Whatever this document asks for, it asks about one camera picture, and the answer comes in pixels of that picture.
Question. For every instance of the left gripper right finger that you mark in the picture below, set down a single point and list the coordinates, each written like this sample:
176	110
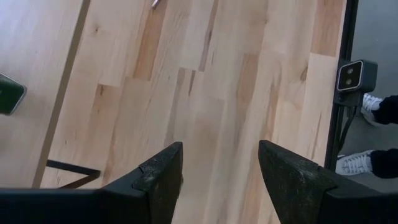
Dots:
295	193

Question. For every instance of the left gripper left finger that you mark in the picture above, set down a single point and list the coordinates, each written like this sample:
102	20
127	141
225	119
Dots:
149	199

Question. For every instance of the dark green spice tin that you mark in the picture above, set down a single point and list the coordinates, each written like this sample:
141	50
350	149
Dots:
11	93

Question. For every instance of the person's shoe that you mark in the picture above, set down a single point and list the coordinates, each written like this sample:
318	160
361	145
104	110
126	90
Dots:
354	163
370	105

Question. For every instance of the person's leg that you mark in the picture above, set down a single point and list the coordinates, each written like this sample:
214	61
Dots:
385	163
387	110

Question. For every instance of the metal chopstick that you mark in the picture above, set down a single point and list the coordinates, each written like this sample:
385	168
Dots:
155	3

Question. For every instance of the grey table-level camera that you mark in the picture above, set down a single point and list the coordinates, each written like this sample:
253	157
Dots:
367	74

